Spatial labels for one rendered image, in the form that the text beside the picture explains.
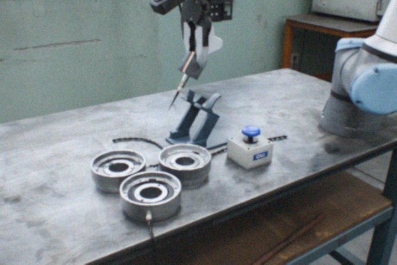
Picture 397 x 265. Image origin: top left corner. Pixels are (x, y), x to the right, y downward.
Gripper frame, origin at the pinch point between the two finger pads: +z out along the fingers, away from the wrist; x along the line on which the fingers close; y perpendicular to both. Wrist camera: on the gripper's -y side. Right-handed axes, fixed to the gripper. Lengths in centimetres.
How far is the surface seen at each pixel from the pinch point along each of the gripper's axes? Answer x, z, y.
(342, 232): -22, 46, 33
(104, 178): -9.3, 16.1, -25.5
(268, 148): -16.8, 16.2, 7.7
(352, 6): 98, 12, 191
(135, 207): -20.0, 16.3, -24.5
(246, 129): -13.2, 12.3, 4.4
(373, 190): -16, 45, 55
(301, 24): 121, 26, 169
